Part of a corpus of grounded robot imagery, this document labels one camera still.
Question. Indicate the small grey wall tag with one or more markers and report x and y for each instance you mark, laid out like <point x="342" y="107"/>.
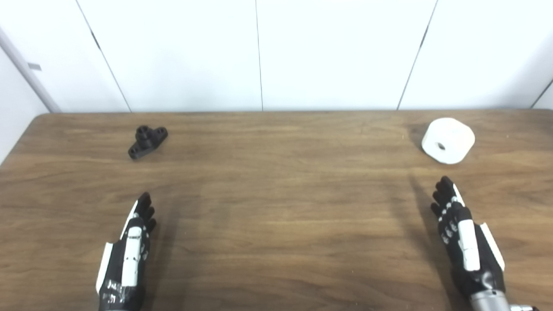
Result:
<point x="35" y="66"/>

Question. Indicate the black flanged holder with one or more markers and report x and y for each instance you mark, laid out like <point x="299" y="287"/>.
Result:
<point x="146" y="141"/>

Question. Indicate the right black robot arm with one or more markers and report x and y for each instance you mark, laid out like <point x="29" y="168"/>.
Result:
<point x="490" y="302"/>

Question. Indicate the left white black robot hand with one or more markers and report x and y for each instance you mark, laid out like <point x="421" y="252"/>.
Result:
<point x="131" y="250"/>

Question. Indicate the grey wall corner strip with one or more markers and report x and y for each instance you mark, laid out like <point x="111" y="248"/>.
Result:
<point x="30" y="73"/>

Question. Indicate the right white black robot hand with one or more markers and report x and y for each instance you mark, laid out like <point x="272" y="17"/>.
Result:
<point x="468" y="246"/>

